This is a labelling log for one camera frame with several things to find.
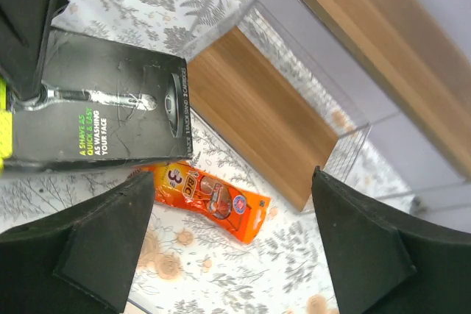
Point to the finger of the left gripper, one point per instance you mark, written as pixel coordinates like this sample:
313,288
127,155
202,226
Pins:
25,26

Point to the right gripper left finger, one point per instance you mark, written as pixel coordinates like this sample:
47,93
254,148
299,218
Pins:
81,259

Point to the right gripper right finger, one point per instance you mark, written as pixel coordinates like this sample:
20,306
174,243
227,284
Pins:
382,260

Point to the orange BIC razor pack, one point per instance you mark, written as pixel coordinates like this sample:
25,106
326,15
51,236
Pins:
237,211

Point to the black green razor box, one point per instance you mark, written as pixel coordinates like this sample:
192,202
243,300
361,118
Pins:
102,104

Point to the white wire wooden shelf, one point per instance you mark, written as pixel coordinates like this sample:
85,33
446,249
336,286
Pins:
284,94

